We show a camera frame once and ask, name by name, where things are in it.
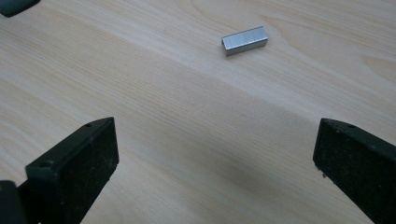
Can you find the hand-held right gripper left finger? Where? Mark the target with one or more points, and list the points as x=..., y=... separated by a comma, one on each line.
x=74, y=161

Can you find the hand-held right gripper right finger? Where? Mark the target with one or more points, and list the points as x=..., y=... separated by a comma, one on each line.
x=358, y=161

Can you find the silver staple strip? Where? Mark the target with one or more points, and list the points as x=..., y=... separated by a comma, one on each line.
x=246, y=39

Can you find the black stapler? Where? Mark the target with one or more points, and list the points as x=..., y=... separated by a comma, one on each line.
x=12, y=6

